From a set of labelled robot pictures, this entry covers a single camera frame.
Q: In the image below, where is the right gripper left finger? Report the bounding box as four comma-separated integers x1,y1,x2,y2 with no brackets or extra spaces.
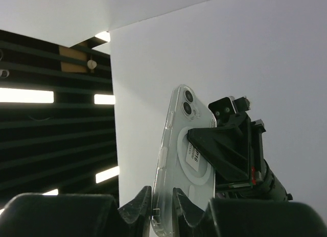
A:
1,186,152,236

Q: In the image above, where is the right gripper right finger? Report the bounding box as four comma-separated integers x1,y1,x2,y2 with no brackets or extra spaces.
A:
172,188,326,236

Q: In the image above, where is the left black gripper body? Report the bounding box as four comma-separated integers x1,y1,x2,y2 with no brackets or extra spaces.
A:
216,112,293,201

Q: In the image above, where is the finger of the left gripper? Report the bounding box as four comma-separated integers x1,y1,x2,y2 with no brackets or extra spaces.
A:
188,116,252,182

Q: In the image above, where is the clear phone case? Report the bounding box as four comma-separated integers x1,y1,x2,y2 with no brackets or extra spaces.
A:
150,84,218,236

